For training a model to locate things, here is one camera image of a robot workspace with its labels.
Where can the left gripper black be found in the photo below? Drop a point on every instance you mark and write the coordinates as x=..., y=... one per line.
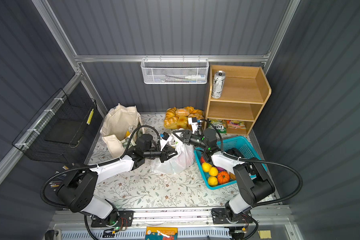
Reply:
x=165, y=152

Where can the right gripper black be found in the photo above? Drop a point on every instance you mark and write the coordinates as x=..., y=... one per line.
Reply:
x=188, y=137

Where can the white plastic grocery bag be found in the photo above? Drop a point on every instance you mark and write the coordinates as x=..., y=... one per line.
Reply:
x=177, y=164

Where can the teal plastic fruit basket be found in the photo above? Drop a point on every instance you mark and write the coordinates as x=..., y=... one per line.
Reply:
x=241, y=144

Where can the cream canvas tote bag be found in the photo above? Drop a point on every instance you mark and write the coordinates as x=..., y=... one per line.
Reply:
x=116, y=125

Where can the silver can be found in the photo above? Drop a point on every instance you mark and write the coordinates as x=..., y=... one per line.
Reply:
x=218, y=84
x=131, y=127

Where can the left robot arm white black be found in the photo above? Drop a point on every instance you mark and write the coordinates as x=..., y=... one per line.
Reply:
x=77, y=190

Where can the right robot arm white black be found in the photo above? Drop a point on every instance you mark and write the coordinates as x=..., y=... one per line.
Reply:
x=253, y=180

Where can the bread rolls cluster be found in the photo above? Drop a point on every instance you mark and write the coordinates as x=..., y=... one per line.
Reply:
x=179, y=118

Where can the yellow lemon upper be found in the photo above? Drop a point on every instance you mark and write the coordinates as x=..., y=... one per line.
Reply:
x=206, y=167

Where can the yellow lemon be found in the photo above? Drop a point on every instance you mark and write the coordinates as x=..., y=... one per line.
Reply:
x=206, y=167
x=213, y=172
x=213, y=181

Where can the green snack packet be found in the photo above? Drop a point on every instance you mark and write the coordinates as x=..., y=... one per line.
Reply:
x=220, y=125

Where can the floral table mat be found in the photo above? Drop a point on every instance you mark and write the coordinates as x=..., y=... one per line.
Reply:
x=142, y=188

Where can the yellow lemon middle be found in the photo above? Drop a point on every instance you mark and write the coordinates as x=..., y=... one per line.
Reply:
x=213, y=172

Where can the pink snack packet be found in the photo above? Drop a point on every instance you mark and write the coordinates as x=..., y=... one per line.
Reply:
x=232, y=124

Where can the yellow lemon lower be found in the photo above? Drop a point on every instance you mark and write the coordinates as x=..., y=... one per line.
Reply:
x=213, y=181

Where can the orange pumpkin toy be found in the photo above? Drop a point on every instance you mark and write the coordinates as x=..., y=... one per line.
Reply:
x=223, y=177

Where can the toothpaste tube in basket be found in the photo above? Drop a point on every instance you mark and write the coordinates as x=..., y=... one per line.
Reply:
x=196, y=78

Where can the wooden shelf unit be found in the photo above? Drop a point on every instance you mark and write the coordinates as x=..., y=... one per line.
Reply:
x=245, y=92

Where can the colourful book at front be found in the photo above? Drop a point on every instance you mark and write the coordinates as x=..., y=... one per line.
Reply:
x=161, y=233

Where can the coloured pencils bundle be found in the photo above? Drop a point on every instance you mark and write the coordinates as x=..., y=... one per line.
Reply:
x=56, y=182

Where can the yellow sticky note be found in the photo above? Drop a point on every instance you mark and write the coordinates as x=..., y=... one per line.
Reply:
x=265, y=234

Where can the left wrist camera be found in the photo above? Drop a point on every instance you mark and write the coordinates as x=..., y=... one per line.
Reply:
x=164, y=139

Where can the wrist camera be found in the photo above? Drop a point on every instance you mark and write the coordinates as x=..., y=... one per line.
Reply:
x=164, y=139
x=193, y=124

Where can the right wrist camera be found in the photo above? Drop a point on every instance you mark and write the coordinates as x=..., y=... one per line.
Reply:
x=193, y=124

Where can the white wire wall basket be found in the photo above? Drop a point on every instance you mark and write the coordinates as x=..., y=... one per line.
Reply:
x=162, y=72

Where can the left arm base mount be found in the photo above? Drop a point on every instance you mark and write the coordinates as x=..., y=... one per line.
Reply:
x=114, y=220

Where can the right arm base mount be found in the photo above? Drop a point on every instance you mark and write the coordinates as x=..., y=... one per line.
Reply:
x=222, y=216

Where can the black wire wall basket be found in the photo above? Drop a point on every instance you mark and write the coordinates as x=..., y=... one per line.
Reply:
x=65, y=131

